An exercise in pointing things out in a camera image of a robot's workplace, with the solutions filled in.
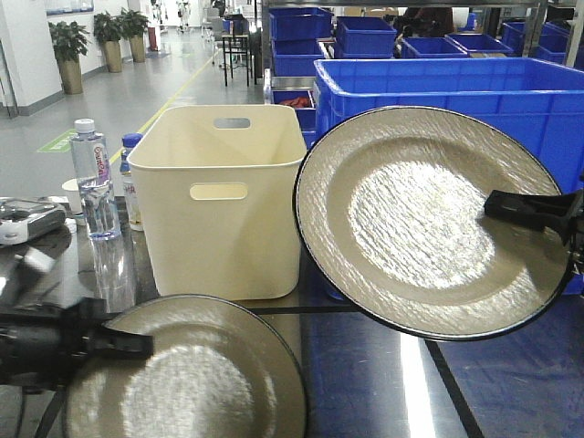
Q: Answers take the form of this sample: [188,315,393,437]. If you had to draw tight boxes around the large blue crate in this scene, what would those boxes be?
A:
[313,57,583,193]
[322,274,583,303]

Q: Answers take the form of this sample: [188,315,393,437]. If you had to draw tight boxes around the upper large blue crate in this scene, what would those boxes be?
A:
[313,57,583,193]

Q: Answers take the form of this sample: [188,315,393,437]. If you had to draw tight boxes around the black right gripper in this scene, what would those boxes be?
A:
[484,188,583,274]

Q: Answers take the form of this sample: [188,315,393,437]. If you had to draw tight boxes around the white paper cup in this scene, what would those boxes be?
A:
[61,178,83,215]

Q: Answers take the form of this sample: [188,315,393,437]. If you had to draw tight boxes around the clear water bottle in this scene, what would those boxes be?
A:
[69,118,121,241]

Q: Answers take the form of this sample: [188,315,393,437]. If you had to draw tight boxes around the lower large blue crate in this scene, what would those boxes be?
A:
[322,274,583,303]

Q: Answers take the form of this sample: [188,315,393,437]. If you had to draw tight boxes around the grey handheld device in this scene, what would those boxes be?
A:
[1,197,67,246]

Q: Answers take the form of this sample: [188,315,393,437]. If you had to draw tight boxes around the blue cap milk bottle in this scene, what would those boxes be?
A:
[120,132,143,231]

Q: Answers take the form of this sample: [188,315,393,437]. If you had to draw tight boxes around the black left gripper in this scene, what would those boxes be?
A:
[1,297,153,391]

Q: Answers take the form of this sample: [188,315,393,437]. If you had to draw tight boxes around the cream plastic basket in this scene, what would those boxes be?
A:
[129,104,307,300]

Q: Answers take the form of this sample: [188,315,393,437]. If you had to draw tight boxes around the potted plant gold pot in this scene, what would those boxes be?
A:
[48,21,89,95]

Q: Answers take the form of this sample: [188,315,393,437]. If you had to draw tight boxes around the cream plate black rim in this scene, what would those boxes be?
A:
[294,106,571,340]
[64,295,307,437]

